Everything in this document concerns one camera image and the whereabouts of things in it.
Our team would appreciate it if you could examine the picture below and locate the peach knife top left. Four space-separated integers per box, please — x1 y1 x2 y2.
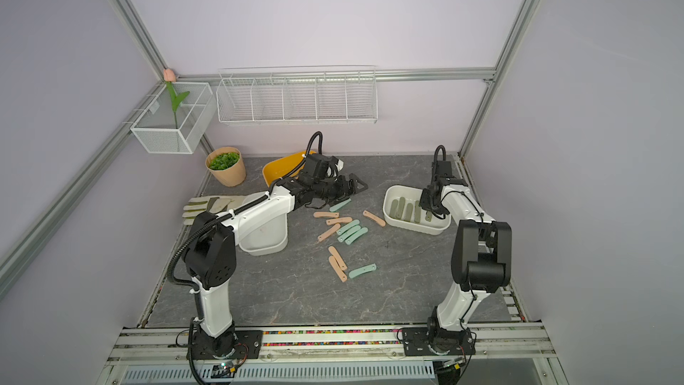
313 211 340 219

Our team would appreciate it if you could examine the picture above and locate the artificial pink tulip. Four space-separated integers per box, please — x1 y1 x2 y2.
163 69 190 129

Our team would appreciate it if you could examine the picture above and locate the small white mesh basket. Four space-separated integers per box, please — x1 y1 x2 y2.
131 82 217 154

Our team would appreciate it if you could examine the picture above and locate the peach knife upright middle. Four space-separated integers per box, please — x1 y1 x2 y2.
317 223 341 242

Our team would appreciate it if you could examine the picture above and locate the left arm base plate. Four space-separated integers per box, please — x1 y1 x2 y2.
189 330 264 360

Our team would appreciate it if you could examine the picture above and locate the peach knife bottom of pile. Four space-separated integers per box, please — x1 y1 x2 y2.
329 256 348 283

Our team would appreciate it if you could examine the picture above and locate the olive knife apart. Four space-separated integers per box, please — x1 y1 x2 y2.
389 199 399 219

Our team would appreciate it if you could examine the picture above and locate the peach knife top right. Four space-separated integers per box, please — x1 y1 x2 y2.
363 210 387 227

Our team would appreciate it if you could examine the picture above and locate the yellow plastic basin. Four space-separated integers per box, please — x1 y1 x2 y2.
262 151 306 186

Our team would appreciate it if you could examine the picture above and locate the peach plastic plant pot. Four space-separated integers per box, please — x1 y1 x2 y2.
206 147 247 187

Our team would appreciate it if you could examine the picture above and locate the peach knife lower middle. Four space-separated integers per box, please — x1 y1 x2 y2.
328 246 347 271

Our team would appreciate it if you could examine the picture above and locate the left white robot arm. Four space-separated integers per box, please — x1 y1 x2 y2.
166 131 368 358

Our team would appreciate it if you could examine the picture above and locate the peach knife top centre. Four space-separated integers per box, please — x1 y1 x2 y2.
326 217 354 226

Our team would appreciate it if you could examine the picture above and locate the beige green work glove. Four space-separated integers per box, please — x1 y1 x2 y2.
182 195 245 226

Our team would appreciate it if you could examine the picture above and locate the white basin with knives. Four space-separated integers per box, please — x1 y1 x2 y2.
382 185 451 235

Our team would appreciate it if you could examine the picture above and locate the green artificial plant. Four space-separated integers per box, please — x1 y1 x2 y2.
208 152 240 171

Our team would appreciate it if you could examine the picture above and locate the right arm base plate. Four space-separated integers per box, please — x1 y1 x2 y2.
397 326 476 356

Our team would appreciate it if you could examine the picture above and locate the white wire wall shelf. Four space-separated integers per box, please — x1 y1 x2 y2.
216 65 379 125

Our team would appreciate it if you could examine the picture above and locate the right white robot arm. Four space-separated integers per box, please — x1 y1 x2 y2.
420 145 512 345

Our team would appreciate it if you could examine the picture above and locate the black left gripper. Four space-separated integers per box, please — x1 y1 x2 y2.
313 173 369 206

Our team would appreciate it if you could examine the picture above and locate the mint knife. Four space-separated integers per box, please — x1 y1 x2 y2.
337 219 360 235
347 264 377 279
338 225 361 242
329 199 352 212
345 227 369 245

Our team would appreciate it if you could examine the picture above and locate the mint knife top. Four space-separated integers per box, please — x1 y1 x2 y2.
329 199 352 212

